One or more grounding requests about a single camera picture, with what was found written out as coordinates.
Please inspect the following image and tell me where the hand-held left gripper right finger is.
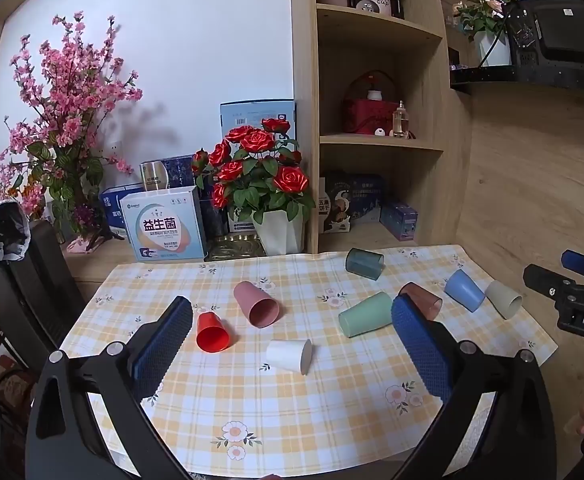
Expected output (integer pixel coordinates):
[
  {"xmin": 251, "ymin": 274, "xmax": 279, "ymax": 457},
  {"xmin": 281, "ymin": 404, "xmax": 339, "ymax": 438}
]
[{"xmin": 391, "ymin": 294, "xmax": 558, "ymax": 480}]

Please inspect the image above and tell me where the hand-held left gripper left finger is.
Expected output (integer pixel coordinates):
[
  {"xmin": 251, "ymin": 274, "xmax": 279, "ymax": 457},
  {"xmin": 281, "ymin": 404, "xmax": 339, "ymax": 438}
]
[{"xmin": 24, "ymin": 296, "xmax": 195, "ymax": 480}]

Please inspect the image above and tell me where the blue plastic cup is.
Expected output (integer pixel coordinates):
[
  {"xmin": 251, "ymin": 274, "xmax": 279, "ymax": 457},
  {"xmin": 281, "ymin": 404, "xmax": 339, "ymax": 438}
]
[{"xmin": 444, "ymin": 269, "xmax": 487, "ymax": 313}]

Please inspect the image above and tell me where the pink plastic cup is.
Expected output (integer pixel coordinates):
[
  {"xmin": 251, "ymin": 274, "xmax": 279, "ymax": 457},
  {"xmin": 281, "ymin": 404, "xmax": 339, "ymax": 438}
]
[{"xmin": 233, "ymin": 281, "xmax": 281, "ymax": 330}]

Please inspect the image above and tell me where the white plastic cup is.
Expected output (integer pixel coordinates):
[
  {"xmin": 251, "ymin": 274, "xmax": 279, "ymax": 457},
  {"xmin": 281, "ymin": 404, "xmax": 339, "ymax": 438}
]
[{"xmin": 265, "ymin": 339, "xmax": 314, "ymax": 376}]

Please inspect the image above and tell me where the beige plastic cup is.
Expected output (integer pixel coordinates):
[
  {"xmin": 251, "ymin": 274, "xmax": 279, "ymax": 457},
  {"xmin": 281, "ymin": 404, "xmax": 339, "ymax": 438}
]
[{"xmin": 485, "ymin": 280, "xmax": 524, "ymax": 320}]

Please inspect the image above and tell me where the brown translucent cup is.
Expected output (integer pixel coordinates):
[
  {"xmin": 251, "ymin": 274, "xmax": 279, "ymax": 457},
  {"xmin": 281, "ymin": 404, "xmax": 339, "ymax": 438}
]
[{"xmin": 399, "ymin": 282, "xmax": 443, "ymax": 321}]

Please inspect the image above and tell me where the red plastic cup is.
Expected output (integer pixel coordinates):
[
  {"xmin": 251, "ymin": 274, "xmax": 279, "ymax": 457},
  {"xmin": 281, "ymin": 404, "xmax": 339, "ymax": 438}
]
[{"xmin": 195, "ymin": 311, "xmax": 234, "ymax": 354}]

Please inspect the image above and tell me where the green plastic cup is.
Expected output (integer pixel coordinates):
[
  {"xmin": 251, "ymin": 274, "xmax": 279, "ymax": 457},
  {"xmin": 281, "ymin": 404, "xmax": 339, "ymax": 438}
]
[{"xmin": 338, "ymin": 291, "xmax": 394, "ymax": 338}]

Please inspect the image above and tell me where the dark teal translucent cup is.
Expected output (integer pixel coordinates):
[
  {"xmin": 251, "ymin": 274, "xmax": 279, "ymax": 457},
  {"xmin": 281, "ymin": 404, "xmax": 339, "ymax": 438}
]
[{"xmin": 345, "ymin": 247, "xmax": 385, "ymax": 281}]

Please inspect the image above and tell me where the yellow checkered floral tablecloth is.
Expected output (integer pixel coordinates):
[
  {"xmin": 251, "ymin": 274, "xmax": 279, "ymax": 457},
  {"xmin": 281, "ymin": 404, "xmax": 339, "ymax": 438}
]
[{"xmin": 59, "ymin": 244, "xmax": 559, "ymax": 478}]

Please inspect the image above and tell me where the gold glass tray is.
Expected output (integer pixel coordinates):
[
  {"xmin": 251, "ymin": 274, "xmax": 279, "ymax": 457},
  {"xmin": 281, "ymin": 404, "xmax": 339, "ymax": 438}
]
[{"xmin": 204, "ymin": 232, "xmax": 268, "ymax": 262}]

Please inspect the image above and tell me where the white and blue carton box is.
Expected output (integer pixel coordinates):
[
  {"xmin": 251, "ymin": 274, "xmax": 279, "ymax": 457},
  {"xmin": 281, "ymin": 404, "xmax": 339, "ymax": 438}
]
[{"xmin": 118, "ymin": 186, "xmax": 208, "ymax": 263}]

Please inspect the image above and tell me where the small purple box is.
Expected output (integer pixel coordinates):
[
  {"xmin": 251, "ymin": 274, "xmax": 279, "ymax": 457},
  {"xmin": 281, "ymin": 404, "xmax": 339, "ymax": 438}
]
[{"xmin": 379, "ymin": 202, "xmax": 419, "ymax": 242}]

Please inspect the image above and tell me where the pink floral pouch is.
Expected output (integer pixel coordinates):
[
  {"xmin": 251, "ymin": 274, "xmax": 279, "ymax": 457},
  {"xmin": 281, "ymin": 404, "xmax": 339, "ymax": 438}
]
[{"xmin": 66, "ymin": 232, "xmax": 125, "ymax": 256}]

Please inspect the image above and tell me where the black chair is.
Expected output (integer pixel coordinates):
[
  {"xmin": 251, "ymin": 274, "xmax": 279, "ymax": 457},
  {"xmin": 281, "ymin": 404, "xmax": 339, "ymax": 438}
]
[{"xmin": 0, "ymin": 220, "xmax": 88, "ymax": 386}]

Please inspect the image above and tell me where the blue and white milk carton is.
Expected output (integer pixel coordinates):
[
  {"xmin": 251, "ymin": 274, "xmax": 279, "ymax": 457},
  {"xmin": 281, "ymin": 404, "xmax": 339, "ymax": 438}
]
[{"xmin": 98, "ymin": 185, "xmax": 145, "ymax": 243}]

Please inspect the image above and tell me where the dark blue illustrated box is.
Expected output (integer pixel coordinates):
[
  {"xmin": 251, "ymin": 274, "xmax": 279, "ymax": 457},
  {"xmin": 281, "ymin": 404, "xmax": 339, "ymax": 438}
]
[{"xmin": 347, "ymin": 174, "xmax": 387, "ymax": 225}]

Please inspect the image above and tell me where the dark cookie box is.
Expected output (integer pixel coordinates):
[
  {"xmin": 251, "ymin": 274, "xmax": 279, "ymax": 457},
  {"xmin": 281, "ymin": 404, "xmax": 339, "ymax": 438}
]
[{"xmin": 319, "ymin": 175, "xmax": 354, "ymax": 234}]

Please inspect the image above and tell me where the silver metal tumbler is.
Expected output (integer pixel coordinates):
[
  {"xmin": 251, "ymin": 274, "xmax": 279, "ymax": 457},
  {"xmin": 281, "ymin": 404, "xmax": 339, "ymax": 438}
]
[{"xmin": 139, "ymin": 160, "xmax": 169, "ymax": 193}]

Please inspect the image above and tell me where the dark blue patterned box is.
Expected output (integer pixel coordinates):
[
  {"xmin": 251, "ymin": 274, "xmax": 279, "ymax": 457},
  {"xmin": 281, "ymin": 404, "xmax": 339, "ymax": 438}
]
[{"xmin": 164, "ymin": 155, "xmax": 230, "ymax": 241}]

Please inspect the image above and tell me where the black shelf board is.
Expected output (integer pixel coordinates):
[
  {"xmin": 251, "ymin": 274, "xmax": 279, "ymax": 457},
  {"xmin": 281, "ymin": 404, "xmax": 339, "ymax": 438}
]
[{"xmin": 449, "ymin": 62, "xmax": 584, "ymax": 93}]

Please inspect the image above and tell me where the red rose plant white pot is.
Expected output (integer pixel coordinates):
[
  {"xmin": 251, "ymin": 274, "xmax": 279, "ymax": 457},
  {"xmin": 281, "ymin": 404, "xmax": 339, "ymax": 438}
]
[{"xmin": 192, "ymin": 117, "xmax": 313, "ymax": 257}]

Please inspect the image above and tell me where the clear perfume bottle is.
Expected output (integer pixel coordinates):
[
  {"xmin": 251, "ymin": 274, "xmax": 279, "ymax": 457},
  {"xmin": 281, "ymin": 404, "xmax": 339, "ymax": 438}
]
[{"xmin": 391, "ymin": 101, "xmax": 410, "ymax": 139}]

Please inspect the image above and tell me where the black electronic device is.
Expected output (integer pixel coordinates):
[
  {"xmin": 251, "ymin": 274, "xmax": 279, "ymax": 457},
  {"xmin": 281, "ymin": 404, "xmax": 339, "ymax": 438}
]
[{"xmin": 504, "ymin": 0, "xmax": 584, "ymax": 68}]

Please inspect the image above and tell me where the pink cherry blossom plant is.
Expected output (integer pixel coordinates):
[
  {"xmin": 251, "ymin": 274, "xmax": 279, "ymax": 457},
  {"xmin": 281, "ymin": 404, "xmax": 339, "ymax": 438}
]
[{"xmin": 0, "ymin": 10, "xmax": 144, "ymax": 241}]

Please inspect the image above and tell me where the large light blue box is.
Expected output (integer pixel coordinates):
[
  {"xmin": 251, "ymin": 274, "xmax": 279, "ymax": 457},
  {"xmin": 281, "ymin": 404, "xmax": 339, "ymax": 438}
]
[{"xmin": 219, "ymin": 100, "xmax": 297, "ymax": 161}]

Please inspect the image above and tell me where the wooden shelf unit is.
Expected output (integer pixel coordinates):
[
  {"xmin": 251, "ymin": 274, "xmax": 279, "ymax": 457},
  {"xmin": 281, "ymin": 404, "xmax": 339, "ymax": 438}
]
[{"xmin": 291, "ymin": 0, "xmax": 473, "ymax": 256}]

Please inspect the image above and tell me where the peach flower plant white pot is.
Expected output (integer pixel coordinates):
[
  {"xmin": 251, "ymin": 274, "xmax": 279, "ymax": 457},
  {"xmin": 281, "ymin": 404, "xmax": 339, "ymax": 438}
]
[{"xmin": 453, "ymin": 0, "xmax": 518, "ymax": 67}]

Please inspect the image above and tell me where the red basket with handle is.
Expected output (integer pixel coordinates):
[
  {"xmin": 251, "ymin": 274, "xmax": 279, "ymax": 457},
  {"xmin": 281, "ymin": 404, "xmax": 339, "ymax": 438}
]
[{"xmin": 342, "ymin": 69, "xmax": 400, "ymax": 136}]

